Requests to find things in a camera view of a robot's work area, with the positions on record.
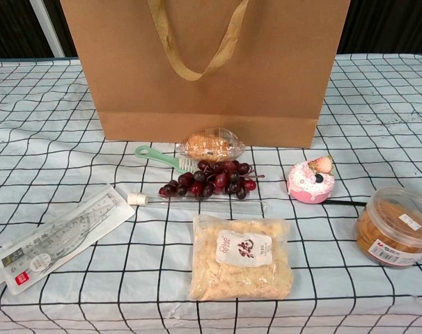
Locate red grape bunch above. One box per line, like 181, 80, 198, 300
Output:
158, 159, 266, 201

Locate bread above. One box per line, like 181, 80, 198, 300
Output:
174, 127, 247, 164

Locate green brush white bristles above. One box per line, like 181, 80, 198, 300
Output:
134, 145, 198, 174

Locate pink strawberry cake toy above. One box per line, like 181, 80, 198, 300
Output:
286, 154, 336, 205

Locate clear bag yellow flakes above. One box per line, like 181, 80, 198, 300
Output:
188, 214, 295, 302

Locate clear round cookie jar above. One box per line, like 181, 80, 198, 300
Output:
356, 186, 422, 267

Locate brown paper bag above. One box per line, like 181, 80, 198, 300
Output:
59, 0, 351, 150

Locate glass test tube with cork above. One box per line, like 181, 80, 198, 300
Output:
127, 193, 272, 216

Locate black plastic spoon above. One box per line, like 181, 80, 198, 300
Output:
324, 199, 368, 207

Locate white black checkered tablecloth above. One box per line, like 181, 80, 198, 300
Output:
0, 54, 422, 334

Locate ruler set clear package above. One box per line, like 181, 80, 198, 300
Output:
0, 183, 136, 296

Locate teal table pad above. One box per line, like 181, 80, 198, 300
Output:
0, 55, 80, 63

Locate white partition post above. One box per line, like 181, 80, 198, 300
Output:
29, 0, 65, 58

